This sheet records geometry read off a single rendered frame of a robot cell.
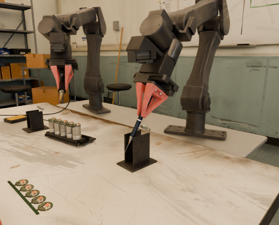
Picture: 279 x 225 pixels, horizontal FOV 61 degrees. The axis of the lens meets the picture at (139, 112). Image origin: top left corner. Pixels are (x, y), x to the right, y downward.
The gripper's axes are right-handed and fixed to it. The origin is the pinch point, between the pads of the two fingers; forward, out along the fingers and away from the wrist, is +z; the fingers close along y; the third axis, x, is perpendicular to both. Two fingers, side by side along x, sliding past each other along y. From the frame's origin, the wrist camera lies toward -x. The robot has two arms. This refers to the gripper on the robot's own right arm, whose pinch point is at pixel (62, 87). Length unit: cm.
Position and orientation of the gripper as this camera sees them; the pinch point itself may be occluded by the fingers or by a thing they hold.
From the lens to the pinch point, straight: 84.5
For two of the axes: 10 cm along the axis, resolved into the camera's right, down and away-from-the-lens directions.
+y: 9.8, -0.4, 1.7
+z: 0.9, 9.6, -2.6
